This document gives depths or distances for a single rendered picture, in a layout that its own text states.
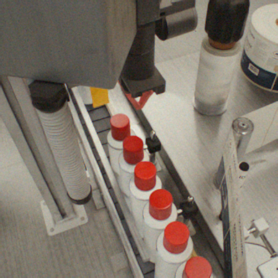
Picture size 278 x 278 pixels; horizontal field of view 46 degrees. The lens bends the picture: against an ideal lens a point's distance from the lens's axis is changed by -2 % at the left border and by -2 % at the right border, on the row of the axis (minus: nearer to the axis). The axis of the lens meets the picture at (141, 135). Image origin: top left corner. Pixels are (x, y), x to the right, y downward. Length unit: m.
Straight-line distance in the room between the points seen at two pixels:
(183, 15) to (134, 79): 0.13
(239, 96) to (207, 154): 0.21
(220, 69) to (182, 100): 0.17
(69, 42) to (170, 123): 0.56
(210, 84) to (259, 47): 0.18
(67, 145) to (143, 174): 0.15
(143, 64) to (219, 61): 0.22
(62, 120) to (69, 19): 0.11
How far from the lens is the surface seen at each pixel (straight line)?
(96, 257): 0.71
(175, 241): 0.44
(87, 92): 0.83
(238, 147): 0.60
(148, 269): 0.64
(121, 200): 0.60
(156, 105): 0.85
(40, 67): 0.31
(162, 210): 0.46
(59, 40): 0.28
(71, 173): 0.41
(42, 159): 0.57
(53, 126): 0.34
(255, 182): 0.75
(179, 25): 0.55
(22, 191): 0.81
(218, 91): 0.79
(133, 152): 0.51
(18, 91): 0.45
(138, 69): 0.56
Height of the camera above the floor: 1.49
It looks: 51 degrees down
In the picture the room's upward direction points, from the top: 1 degrees counter-clockwise
